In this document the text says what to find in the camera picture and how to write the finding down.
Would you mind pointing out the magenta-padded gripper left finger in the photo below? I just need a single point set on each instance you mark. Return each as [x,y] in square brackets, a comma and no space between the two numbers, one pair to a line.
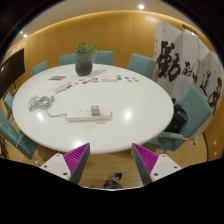
[77,156]

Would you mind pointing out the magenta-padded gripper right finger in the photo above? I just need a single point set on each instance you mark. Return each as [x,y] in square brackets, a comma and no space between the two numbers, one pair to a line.
[145,159]

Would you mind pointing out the small beige charger block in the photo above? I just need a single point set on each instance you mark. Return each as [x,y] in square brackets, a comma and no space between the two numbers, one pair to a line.
[95,110]

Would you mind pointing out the person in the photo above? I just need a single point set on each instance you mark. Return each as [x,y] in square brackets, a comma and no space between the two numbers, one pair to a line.
[113,181]

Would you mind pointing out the white power strip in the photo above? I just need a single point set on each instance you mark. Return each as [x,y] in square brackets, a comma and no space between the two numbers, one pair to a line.
[80,115]

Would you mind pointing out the black bag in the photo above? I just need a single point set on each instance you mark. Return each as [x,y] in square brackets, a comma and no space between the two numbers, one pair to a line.
[178,118]

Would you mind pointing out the teal chair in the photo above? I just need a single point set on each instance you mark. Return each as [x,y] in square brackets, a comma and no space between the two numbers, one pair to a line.
[13,136]
[195,108]
[9,101]

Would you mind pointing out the strip of coloured stickers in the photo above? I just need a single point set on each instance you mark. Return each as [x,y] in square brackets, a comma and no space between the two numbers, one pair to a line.
[63,87]

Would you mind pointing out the flat grey card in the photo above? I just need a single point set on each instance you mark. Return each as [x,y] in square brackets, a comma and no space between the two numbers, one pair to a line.
[57,78]

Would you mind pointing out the flat white box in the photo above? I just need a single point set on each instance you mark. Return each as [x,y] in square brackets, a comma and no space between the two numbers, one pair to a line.
[109,79]

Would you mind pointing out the small green block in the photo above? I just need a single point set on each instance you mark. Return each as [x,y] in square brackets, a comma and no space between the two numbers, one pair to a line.
[119,77]

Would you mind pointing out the green plant in grey pot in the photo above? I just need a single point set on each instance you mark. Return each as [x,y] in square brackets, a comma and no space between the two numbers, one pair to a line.
[83,63]

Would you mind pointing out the group of teal chairs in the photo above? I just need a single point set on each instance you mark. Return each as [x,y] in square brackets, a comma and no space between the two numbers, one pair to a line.
[141,65]

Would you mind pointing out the white calligraphy folding screen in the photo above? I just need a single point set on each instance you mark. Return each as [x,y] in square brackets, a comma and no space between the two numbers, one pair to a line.
[180,50]

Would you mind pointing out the ceiling lights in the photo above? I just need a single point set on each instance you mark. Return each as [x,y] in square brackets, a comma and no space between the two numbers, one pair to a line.
[141,6]

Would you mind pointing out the black wall screen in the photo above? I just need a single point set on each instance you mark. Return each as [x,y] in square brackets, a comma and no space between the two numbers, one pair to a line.
[11,71]

